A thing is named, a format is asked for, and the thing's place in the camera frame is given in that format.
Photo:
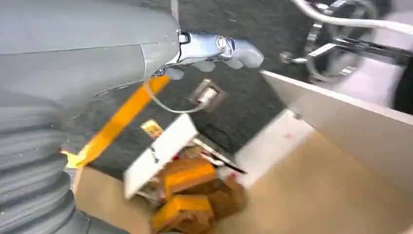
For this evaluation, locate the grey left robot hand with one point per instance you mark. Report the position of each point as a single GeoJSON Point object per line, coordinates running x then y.
{"type": "Point", "coordinates": [80, 38]}

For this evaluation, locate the orange floor tape strip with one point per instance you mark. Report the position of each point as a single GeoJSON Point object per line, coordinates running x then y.
{"type": "Point", "coordinates": [119, 121]}

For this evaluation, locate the yellow floor sticker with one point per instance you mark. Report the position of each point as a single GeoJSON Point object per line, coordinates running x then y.
{"type": "Point", "coordinates": [152, 128]}

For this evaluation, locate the ribbed grey left arm sleeve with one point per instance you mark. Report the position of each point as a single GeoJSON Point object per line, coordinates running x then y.
{"type": "Point", "coordinates": [32, 168]}

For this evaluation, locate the metal floor socket plate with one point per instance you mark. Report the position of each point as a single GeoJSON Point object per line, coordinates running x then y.
{"type": "Point", "coordinates": [208, 95]}

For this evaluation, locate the white flat board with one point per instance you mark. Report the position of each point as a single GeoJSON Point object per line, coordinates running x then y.
{"type": "Point", "coordinates": [158, 155]}

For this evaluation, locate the orange brown parcel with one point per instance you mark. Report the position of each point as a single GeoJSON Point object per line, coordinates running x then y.
{"type": "Point", "coordinates": [188, 177]}
{"type": "Point", "coordinates": [180, 213]}

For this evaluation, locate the black thin rod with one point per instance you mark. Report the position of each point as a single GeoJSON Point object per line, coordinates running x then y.
{"type": "Point", "coordinates": [226, 164]}

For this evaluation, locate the brown cardboard parcel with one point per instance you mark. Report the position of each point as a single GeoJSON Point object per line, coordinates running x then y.
{"type": "Point", "coordinates": [229, 200]}

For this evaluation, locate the chrome wheeled chair base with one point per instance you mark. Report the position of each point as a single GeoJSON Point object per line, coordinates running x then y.
{"type": "Point", "coordinates": [326, 48]}

